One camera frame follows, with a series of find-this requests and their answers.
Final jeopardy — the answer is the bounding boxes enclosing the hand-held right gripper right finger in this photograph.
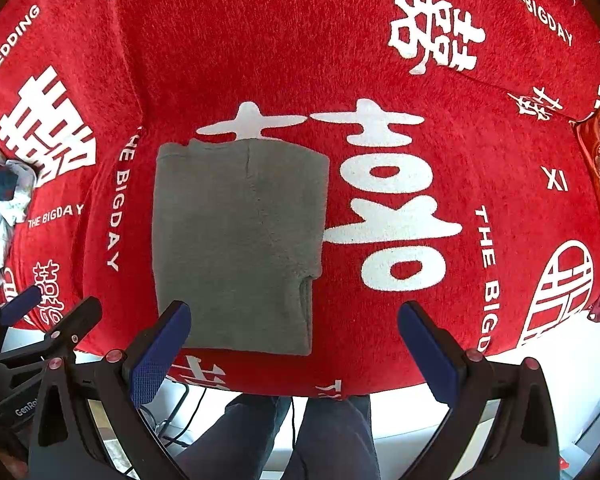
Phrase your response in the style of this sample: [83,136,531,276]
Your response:
[397,300,563,480]

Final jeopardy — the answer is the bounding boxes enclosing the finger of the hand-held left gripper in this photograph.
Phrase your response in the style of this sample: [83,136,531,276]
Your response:
[0,285,43,342]
[0,296,103,363]

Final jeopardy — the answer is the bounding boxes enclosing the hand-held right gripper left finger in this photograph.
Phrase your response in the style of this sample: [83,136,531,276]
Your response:
[27,300,193,480]

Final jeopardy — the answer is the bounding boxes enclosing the grey sweater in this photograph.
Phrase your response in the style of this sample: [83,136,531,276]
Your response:
[151,137,331,357]

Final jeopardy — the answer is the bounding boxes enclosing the pile of light clothes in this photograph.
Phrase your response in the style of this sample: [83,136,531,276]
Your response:
[0,135,38,296]

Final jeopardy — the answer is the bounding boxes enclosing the person's dark blue pants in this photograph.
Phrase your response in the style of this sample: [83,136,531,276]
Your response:
[172,394,381,480]

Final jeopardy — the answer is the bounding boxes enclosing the red printed blanket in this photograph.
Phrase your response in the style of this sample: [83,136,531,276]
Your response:
[0,0,600,401]

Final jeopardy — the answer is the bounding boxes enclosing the black cable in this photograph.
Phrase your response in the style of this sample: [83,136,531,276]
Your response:
[140,385,208,448]

